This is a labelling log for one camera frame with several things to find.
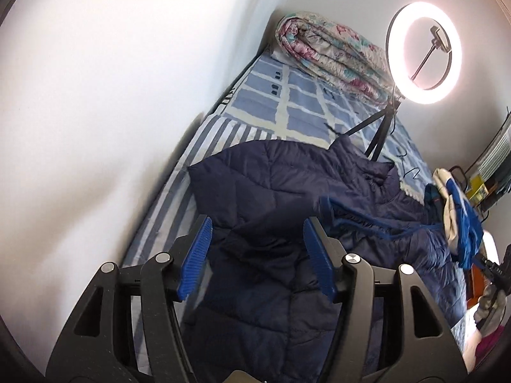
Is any navy quilted puffer jacket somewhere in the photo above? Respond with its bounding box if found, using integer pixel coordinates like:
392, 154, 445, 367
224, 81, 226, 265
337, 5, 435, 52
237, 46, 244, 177
183, 137, 466, 382

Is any right hand white glove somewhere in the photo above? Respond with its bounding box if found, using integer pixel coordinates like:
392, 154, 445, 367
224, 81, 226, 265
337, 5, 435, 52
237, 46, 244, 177
474, 284, 507, 337

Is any desk with books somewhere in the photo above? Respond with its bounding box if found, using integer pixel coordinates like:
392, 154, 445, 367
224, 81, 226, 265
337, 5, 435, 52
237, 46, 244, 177
449, 112, 510, 222

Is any blue cream folded garment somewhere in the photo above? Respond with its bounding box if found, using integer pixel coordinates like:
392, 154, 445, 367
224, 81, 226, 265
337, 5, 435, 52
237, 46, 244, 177
423, 168, 483, 271

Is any floral folded quilt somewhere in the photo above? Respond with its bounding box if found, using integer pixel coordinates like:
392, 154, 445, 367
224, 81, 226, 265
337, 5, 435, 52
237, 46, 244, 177
275, 11, 394, 105

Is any ring light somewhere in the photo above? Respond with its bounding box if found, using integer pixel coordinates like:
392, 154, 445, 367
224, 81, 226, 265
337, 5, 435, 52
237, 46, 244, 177
385, 2, 463, 105

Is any blue checked blanket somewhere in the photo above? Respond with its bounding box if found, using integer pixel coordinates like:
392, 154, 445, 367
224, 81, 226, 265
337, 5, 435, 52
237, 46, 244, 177
216, 52, 432, 202

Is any black tripod stand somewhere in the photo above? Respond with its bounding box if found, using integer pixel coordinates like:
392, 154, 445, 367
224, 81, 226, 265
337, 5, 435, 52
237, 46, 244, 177
345, 87, 402, 163

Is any phone holder clamp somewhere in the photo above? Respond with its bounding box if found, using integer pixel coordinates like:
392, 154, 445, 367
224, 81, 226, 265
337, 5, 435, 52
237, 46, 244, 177
410, 25, 453, 90

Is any striped blue white bedspread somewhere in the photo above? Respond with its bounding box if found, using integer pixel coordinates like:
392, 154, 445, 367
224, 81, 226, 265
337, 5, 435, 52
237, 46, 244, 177
119, 113, 277, 383

